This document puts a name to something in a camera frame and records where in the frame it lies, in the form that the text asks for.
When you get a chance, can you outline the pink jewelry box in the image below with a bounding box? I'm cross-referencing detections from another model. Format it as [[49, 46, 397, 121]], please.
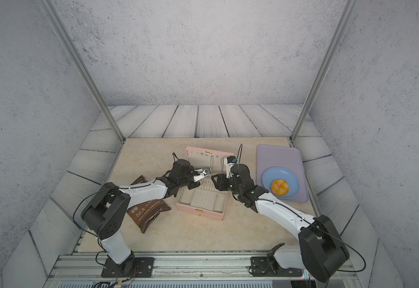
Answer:
[[176, 146, 234, 221]]

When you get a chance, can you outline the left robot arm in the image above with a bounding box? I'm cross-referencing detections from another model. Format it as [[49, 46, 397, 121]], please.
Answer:
[[80, 159, 212, 265]]

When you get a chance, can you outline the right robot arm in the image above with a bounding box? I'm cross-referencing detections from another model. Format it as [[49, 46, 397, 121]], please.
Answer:
[[211, 164, 350, 282]]

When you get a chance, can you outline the yellow braided bread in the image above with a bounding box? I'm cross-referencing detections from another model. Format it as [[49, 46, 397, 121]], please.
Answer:
[[270, 179, 290, 197]]

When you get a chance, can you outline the blue plate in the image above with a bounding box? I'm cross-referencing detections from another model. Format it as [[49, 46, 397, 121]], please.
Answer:
[[261, 167, 300, 199]]

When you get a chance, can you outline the lilac tray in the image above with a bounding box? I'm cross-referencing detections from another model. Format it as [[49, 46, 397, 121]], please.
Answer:
[[256, 145, 309, 202]]

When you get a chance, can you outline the brown kettle chips bag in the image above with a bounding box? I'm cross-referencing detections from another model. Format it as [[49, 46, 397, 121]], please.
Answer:
[[127, 182, 171, 234]]

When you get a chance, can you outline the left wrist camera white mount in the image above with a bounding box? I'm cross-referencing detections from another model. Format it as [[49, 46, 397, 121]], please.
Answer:
[[193, 169, 206, 181]]

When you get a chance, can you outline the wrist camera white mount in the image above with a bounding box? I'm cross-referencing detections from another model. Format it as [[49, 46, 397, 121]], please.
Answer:
[[223, 156, 238, 178], [193, 169, 206, 181]]

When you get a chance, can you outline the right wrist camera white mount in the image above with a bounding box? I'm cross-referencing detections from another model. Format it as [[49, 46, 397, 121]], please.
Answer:
[[223, 156, 238, 178]]

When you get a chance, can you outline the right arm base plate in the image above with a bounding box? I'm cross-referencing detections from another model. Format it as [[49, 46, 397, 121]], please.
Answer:
[[248, 256, 303, 277]]

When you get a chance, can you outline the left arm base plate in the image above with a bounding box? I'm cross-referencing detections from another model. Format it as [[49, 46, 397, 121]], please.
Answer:
[[101, 256, 155, 278]]

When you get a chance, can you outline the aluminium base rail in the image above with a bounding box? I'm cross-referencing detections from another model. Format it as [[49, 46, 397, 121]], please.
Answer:
[[44, 251, 360, 288]]

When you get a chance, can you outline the silver right frame post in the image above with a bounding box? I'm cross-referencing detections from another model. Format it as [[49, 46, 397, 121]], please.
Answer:
[[290, 0, 359, 143]]

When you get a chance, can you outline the silver frame post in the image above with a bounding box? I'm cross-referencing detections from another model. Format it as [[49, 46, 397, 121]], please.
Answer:
[[290, 0, 359, 143], [38, 0, 126, 144]]

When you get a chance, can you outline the silver left frame post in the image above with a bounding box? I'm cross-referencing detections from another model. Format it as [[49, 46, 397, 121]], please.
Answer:
[[38, 0, 126, 144]]

